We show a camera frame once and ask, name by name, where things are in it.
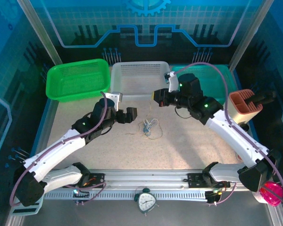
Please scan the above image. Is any white plastic basket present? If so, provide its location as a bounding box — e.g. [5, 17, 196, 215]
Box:
[110, 61, 172, 101]

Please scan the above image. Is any teal plastic basket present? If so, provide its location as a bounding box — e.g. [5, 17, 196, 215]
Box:
[171, 65, 236, 106]

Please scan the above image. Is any aluminium frame post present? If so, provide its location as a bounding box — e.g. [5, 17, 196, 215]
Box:
[228, 0, 275, 71]
[17, 0, 63, 66]

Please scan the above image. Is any pink dome light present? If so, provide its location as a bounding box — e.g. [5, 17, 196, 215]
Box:
[252, 181, 283, 207]

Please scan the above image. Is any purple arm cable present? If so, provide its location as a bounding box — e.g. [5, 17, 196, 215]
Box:
[9, 91, 109, 208]
[175, 61, 283, 205]

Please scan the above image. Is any white slotted cable duct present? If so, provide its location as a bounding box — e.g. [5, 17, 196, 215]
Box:
[43, 189, 215, 202]

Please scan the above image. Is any short purple cable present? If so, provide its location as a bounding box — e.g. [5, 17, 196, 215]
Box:
[66, 181, 108, 206]
[207, 182, 238, 207]

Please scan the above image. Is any terracotta and white utensil holder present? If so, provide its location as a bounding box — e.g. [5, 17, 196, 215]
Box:
[227, 89, 264, 125]

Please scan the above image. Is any green plastic basket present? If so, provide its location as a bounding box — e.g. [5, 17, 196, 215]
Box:
[45, 58, 111, 103]

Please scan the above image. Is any small black controller box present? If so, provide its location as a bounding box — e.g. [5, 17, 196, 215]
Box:
[205, 189, 224, 203]
[72, 189, 90, 201]

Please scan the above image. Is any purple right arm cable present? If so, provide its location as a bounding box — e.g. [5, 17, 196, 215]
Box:
[175, 61, 283, 205]

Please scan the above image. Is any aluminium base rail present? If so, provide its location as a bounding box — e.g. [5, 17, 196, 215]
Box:
[44, 168, 253, 190]

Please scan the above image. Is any thin blue cable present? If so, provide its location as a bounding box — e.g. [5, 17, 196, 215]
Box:
[141, 120, 154, 138]

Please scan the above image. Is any grey box with black slot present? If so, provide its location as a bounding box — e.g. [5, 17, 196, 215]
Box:
[8, 197, 44, 217]

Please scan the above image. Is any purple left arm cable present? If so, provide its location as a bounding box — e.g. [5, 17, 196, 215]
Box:
[9, 91, 109, 208]

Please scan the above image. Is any teal alarm clock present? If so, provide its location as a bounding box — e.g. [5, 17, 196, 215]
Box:
[133, 187, 160, 216]

